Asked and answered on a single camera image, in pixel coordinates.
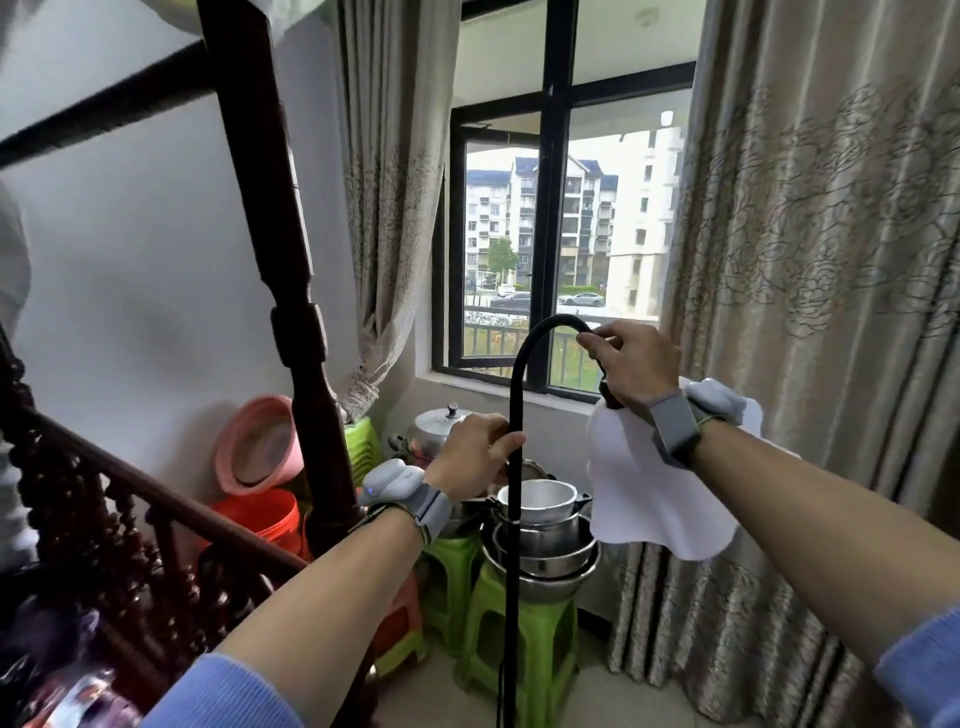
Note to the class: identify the person's right hand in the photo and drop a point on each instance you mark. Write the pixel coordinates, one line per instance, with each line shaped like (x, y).
(641, 364)

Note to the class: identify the metal pot lid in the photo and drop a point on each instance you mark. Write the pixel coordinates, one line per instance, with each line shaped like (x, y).
(534, 471)

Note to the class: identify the stainless steel bowl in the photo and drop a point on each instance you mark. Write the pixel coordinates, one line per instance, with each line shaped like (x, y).
(551, 551)

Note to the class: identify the white car outside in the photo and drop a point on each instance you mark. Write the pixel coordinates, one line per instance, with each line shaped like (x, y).
(581, 298)

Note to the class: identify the red plastic bucket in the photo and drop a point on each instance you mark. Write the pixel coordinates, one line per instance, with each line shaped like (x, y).
(266, 517)

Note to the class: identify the white cloth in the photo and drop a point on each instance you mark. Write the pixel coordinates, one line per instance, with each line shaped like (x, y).
(645, 495)

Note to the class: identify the light blue sleeve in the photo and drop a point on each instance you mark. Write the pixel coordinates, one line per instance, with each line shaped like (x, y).
(217, 697)
(926, 667)

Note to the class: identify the light blue left sleeve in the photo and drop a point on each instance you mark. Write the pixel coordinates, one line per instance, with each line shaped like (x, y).
(217, 697)

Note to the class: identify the stacked green plastic stools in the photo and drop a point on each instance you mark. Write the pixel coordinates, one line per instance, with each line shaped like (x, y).
(364, 450)

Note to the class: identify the person's right forearm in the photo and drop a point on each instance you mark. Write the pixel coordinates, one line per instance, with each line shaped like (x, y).
(802, 525)

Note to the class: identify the person's left hand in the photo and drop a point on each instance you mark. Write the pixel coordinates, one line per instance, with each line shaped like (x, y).
(466, 457)

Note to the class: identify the apartment buildings outside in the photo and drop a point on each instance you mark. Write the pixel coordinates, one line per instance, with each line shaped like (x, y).
(517, 217)

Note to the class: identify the white left wrist tracker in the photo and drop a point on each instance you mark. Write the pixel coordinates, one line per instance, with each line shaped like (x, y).
(401, 484)

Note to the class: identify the person's right thumb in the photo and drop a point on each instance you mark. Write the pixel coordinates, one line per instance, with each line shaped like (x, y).
(596, 349)

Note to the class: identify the large stainless steel basin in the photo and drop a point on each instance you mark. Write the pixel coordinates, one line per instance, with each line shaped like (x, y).
(559, 589)

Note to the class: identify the white right wrist tracker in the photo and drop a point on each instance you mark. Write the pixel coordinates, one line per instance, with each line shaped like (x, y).
(679, 424)

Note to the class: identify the dark carved wooden bed frame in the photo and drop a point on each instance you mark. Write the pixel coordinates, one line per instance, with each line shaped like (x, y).
(292, 300)

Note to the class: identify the person's left forearm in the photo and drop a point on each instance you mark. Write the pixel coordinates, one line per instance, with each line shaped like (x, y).
(330, 600)

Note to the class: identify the wide beige floral curtain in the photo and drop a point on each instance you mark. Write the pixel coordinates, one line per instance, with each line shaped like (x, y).
(817, 225)

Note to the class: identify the tall green plastic stool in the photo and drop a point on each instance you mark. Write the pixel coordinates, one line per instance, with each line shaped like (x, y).
(540, 652)

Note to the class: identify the narrow beige floral curtain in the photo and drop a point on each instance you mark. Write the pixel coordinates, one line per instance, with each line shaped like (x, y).
(394, 187)

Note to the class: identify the white wrist tracker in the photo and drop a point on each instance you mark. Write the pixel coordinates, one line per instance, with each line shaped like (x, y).
(679, 424)
(401, 484)

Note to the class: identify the black window frame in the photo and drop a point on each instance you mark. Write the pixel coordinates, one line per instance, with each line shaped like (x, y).
(553, 225)

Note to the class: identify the light blue right sleeve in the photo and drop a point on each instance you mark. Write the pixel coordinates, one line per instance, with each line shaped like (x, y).
(926, 667)

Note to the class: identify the pink plastic basin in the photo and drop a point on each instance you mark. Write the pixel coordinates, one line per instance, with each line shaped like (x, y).
(251, 442)

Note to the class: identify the clear plastic bag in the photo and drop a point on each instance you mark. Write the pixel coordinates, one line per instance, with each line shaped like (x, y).
(67, 690)

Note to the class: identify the person's left thumb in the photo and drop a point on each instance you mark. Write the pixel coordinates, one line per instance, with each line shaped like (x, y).
(508, 447)

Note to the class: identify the black curved walking cane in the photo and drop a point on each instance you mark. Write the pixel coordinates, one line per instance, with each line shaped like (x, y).
(514, 390)

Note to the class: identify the aluminium pot with lid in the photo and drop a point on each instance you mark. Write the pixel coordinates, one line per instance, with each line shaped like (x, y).
(435, 431)

